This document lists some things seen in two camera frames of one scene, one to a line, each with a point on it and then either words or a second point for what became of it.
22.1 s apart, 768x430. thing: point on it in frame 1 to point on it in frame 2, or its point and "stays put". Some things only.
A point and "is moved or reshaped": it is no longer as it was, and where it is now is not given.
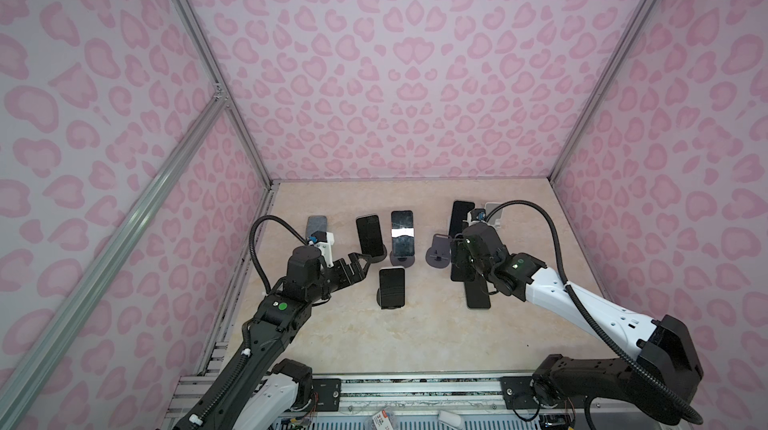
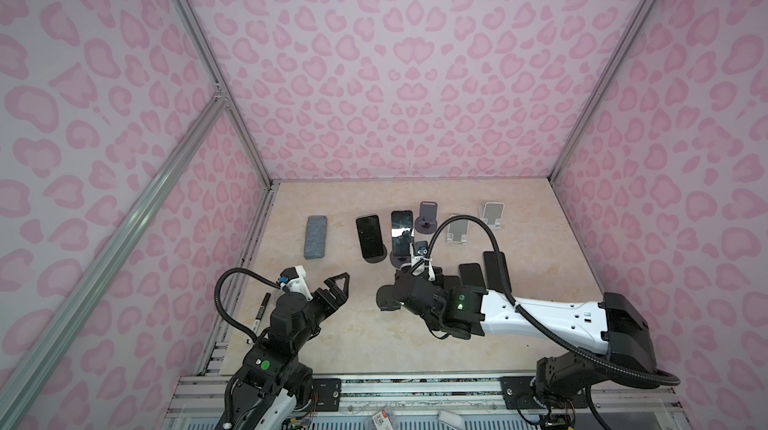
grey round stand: (439, 255) to (427, 223)
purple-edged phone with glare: (403, 233) stays put
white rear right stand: (495, 219) stays put
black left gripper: (346, 278) to (331, 305)
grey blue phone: (316, 223) stays put
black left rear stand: (375, 259) stays put
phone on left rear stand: (369, 230) stays put
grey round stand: (402, 261) stays put
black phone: (459, 213) is moved or reshaped
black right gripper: (459, 242) to (394, 298)
